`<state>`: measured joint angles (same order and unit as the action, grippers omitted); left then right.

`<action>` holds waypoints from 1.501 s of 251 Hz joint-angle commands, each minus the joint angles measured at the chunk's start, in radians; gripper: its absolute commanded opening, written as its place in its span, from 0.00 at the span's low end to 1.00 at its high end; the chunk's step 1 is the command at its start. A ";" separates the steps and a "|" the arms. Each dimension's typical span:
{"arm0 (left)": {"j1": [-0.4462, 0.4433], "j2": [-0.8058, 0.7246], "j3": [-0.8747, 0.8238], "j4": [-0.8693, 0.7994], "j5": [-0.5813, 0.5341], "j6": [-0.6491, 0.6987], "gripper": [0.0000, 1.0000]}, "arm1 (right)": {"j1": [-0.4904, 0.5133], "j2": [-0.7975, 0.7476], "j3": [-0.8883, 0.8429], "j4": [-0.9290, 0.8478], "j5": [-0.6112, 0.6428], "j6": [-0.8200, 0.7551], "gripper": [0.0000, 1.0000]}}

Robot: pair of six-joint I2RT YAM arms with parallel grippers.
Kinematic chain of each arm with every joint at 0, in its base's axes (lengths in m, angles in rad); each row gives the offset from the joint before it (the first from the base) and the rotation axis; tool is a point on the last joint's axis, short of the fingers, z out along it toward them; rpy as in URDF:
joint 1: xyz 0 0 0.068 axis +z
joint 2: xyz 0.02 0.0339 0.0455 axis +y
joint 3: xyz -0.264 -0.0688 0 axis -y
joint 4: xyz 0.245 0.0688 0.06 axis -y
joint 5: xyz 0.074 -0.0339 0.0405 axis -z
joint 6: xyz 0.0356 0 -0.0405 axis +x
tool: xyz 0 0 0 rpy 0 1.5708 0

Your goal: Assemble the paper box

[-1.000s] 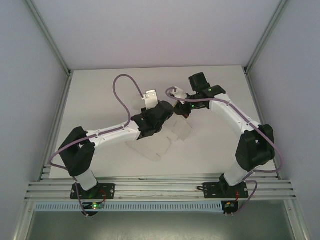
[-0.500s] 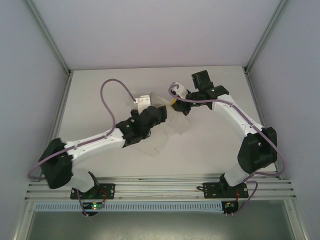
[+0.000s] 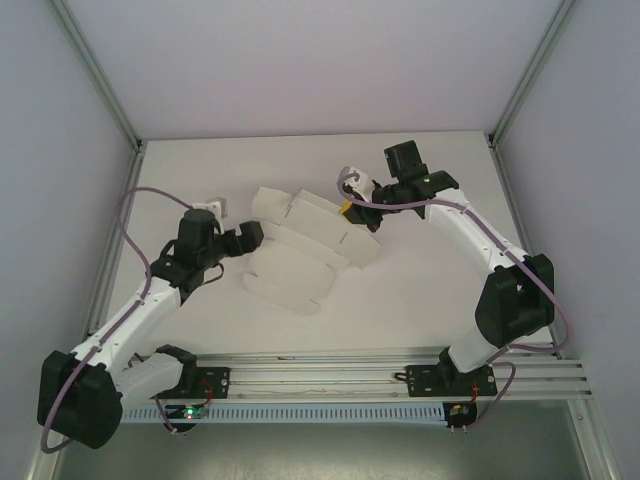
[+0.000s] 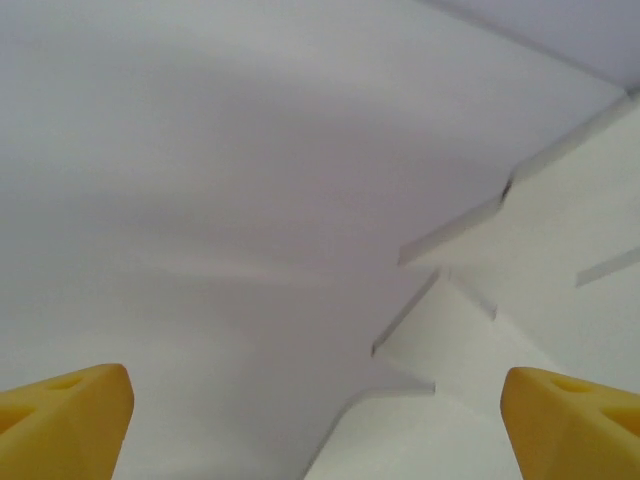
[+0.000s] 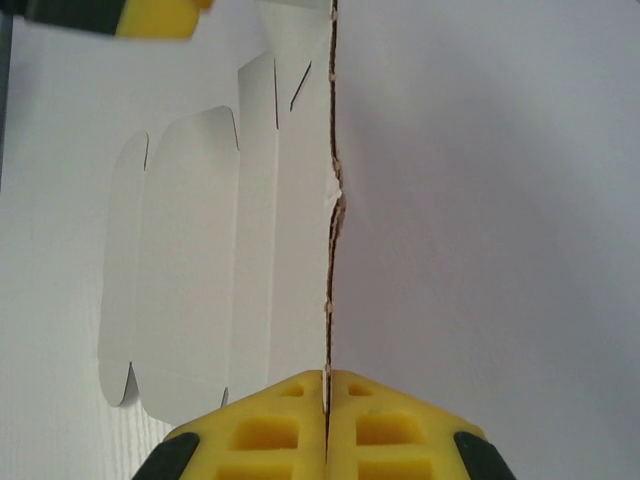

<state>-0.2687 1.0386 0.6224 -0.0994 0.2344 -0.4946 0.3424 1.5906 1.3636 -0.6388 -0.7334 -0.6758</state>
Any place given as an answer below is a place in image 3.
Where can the white cardboard paper box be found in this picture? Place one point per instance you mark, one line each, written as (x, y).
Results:
(320, 230)

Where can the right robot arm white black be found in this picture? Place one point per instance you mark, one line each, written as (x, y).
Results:
(465, 235)

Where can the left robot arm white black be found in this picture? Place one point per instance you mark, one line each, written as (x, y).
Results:
(150, 300)

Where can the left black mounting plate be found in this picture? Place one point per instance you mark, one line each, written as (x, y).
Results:
(215, 382)

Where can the black mounting plate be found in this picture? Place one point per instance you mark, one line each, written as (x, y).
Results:
(425, 382)
(215, 382)

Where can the left circuit board green light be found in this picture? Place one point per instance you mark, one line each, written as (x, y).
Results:
(189, 412)

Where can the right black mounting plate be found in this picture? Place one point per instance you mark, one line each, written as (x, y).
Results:
(425, 382)

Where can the right circuit board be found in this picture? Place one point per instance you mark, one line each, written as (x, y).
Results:
(457, 411)

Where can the grey steel lower panel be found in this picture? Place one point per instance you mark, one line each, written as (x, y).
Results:
(320, 452)

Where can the left aluminium table edge rail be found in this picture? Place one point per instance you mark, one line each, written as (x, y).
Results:
(107, 260)

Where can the aluminium table edge rail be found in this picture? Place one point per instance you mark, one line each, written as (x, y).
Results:
(107, 260)
(530, 235)

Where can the right aluminium table edge rail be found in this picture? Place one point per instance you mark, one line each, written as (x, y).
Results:
(530, 235)

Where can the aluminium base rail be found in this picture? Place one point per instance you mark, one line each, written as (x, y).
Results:
(320, 372)

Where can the right aluminium frame post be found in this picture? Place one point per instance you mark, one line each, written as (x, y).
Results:
(535, 70)

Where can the aluminium frame post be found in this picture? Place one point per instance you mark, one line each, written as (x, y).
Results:
(95, 70)
(535, 70)

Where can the left aluminium frame post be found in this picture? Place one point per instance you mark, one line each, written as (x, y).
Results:
(95, 70)

